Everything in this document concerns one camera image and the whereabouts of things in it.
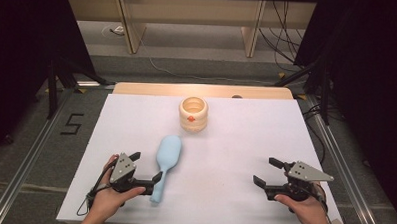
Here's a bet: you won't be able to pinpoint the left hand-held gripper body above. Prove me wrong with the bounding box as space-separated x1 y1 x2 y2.
109 151 157 197

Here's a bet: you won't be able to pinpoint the black curtain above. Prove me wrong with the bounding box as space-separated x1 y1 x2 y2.
287 0 397 224
0 0 99 162

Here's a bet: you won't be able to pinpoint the right hand-held gripper cable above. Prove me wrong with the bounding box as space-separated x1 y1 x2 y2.
299 185 339 224

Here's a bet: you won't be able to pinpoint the white table board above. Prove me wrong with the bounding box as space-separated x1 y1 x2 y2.
56 91 351 224

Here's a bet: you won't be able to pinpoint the light blue hairbrush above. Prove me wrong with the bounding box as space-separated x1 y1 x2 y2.
149 133 184 205

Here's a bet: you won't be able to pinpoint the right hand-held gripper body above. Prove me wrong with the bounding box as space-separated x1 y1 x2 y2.
263 159 336 204

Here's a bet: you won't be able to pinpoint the metal floor rail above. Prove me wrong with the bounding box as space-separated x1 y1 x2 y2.
301 95 388 224
0 84 76 224

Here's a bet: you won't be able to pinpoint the white floor socket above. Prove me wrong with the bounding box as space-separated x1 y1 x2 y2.
102 24 126 37

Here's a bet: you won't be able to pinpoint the hand-held gripper cable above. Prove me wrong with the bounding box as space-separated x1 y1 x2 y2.
299 185 339 224
76 159 119 219

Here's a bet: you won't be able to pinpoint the black hanging cables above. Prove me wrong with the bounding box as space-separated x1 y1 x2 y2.
257 0 308 74

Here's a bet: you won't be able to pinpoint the small wooden cup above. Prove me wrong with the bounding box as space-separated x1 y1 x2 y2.
178 95 210 133

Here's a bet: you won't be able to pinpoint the left hand-held gripper cable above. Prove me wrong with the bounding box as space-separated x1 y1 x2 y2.
76 159 119 219

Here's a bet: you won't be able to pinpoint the black tripod stand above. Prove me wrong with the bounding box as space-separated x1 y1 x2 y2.
45 58 117 123

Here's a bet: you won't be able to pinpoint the beige wooden desk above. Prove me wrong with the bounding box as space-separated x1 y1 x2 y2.
64 0 317 61

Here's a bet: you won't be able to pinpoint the white floor cable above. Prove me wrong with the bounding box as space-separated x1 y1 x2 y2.
137 39 280 87

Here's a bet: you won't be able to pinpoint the black floor cable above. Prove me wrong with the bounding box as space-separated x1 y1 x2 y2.
300 104 329 165

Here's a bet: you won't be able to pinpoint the person's left hand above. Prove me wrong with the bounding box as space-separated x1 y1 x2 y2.
88 153 148 222

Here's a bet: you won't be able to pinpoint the person's right hand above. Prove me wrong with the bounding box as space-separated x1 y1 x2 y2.
273 181 331 224

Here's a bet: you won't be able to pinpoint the black metal stand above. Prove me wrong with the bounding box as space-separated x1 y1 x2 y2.
272 58 332 127

